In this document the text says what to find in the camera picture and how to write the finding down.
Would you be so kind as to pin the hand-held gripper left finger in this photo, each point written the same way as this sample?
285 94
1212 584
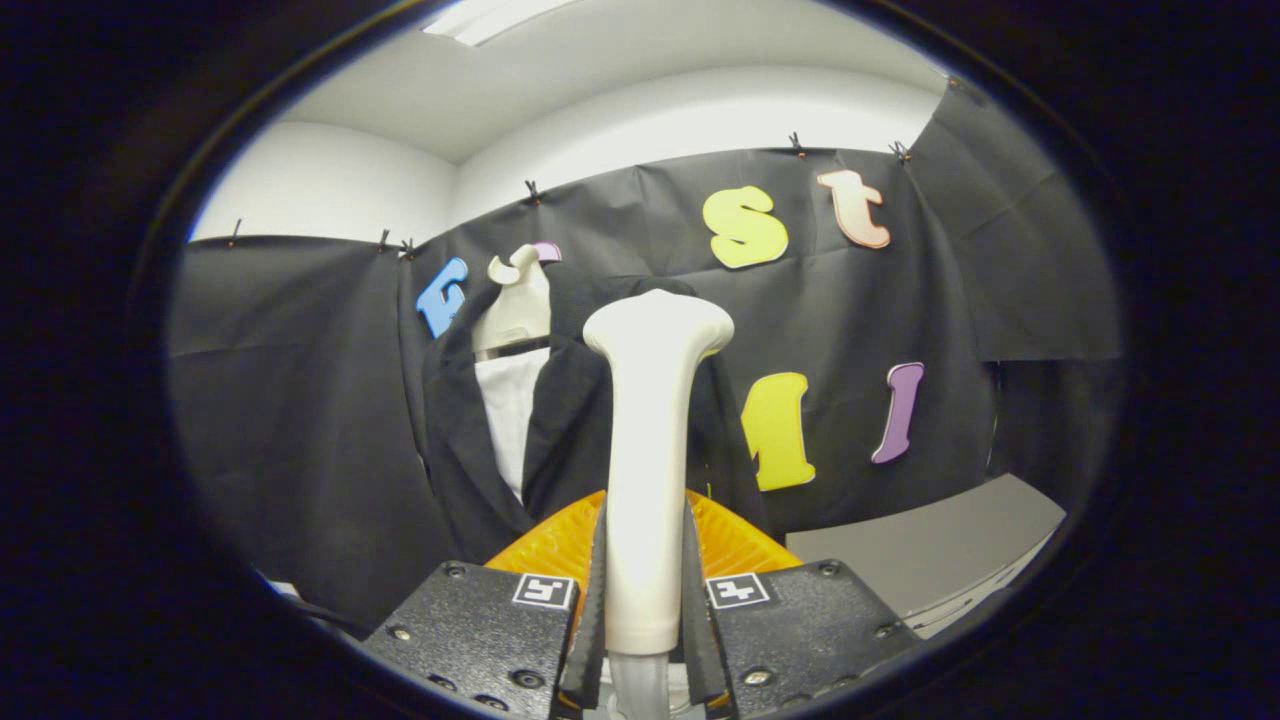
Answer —
596 620

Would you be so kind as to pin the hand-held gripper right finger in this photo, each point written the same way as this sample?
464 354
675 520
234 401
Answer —
694 620

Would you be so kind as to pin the white garment steamer head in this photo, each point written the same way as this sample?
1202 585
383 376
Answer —
650 450

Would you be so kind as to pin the black jacket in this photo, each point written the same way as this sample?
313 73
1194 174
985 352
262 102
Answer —
570 430

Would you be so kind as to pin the white garment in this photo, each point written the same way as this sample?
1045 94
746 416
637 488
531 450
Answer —
510 410

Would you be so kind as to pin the grey cabinet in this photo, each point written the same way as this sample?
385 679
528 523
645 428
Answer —
930 550

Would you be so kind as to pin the cream plastic hanger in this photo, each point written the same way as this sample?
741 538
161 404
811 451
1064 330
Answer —
520 310

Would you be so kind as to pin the black backdrop cloth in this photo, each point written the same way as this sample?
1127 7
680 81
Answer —
300 420

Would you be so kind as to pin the ceiling light panel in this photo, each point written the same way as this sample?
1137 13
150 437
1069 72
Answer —
480 18

